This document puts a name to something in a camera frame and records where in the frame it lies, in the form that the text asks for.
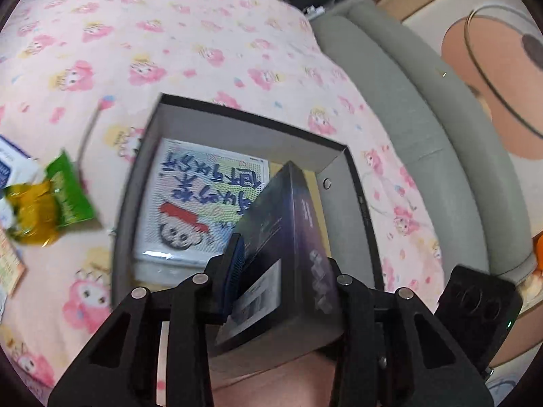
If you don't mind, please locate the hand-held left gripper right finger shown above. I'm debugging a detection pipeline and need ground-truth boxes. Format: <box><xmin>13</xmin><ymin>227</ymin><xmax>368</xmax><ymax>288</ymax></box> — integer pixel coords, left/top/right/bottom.
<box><xmin>318</xmin><ymin>258</ymin><xmax>495</xmax><ymax>407</ymax></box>

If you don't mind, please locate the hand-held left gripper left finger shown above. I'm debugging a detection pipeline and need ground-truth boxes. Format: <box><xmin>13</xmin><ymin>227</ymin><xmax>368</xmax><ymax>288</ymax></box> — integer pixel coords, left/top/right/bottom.
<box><xmin>48</xmin><ymin>236</ymin><xmax>245</xmax><ymax>407</ymax></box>

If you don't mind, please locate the dark purple rectangular box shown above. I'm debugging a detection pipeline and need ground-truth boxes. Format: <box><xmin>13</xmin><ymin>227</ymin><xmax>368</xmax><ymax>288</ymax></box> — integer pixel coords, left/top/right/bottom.
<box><xmin>208</xmin><ymin>161</ymin><xmax>346</xmax><ymax>359</ymax></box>

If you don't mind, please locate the grey storage box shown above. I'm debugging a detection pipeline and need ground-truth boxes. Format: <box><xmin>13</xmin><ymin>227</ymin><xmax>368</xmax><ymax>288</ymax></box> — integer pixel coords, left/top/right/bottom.
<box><xmin>111</xmin><ymin>92</ymin><xmax>382</xmax><ymax>384</ymax></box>

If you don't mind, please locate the green snack packet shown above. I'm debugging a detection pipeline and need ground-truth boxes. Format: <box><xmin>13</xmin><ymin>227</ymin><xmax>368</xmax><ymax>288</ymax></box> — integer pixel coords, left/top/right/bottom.
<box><xmin>44</xmin><ymin>150</ymin><xmax>99</xmax><ymax>230</ymax></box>

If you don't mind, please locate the orange toy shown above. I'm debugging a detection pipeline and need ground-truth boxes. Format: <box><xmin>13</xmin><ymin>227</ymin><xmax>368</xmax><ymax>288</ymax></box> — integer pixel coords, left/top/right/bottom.
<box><xmin>532</xmin><ymin>231</ymin><xmax>543</xmax><ymax>272</ymax></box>

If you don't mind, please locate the cartoon printed snack packet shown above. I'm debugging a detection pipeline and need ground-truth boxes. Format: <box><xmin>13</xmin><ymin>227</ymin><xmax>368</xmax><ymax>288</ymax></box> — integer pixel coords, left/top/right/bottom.
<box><xmin>133</xmin><ymin>138</ymin><xmax>272</xmax><ymax>283</ymax></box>

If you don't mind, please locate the thin stick with pink tip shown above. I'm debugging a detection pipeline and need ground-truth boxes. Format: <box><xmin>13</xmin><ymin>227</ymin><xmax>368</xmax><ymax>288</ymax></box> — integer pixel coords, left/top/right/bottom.
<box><xmin>76</xmin><ymin>95</ymin><xmax>116</xmax><ymax>170</ymax></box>

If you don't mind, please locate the orange printed packet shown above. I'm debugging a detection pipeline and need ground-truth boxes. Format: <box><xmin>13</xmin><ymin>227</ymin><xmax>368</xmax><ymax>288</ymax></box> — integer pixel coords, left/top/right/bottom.
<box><xmin>0</xmin><ymin>227</ymin><xmax>27</xmax><ymax>295</ymax></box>

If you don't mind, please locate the white and blue packet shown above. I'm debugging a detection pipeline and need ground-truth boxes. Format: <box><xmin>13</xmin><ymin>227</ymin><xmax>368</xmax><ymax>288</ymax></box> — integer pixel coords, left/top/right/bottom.
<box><xmin>0</xmin><ymin>136</ymin><xmax>40</xmax><ymax>191</ymax></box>

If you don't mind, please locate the pink cartoon printed blanket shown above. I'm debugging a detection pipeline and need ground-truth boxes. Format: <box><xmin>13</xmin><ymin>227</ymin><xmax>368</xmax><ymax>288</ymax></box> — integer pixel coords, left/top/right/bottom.
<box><xmin>0</xmin><ymin>0</ymin><xmax>444</xmax><ymax>407</ymax></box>

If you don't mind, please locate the beige cartoon printed rug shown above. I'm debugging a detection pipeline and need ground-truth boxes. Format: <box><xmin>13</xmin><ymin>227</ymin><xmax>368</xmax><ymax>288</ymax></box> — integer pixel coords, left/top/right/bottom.
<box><xmin>377</xmin><ymin>0</ymin><xmax>543</xmax><ymax>162</ymax></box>

